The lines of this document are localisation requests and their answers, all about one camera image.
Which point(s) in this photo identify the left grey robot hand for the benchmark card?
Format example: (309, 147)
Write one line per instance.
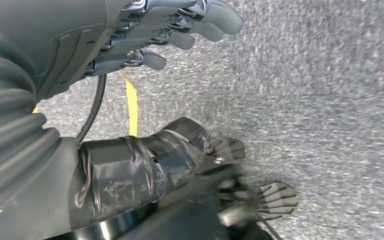
(62, 33)

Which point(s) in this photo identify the yellow floor tape square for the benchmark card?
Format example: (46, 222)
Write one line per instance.
(132, 109)

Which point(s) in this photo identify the black robot foot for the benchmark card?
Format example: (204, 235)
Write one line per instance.
(274, 200)

